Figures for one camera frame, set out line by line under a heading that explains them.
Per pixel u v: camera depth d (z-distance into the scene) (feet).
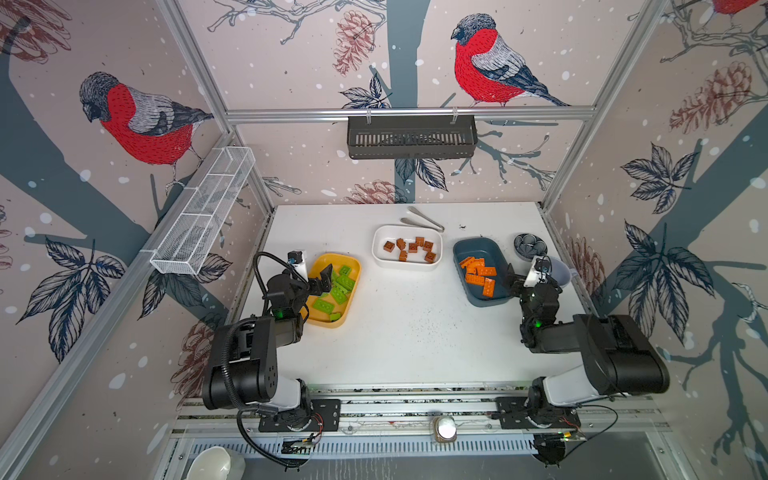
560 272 3.16
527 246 3.47
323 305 3.03
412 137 3.41
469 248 3.44
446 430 2.05
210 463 2.09
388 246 3.50
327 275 2.81
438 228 3.74
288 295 2.35
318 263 3.19
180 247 2.31
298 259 2.52
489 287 3.14
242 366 1.51
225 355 1.36
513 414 2.38
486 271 3.29
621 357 1.46
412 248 3.47
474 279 3.21
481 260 3.33
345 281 3.21
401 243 3.50
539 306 2.32
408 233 3.61
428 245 3.51
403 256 3.39
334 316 2.92
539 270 2.52
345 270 3.30
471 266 3.30
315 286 2.67
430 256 3.40
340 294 3.12
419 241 3.51
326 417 2.40
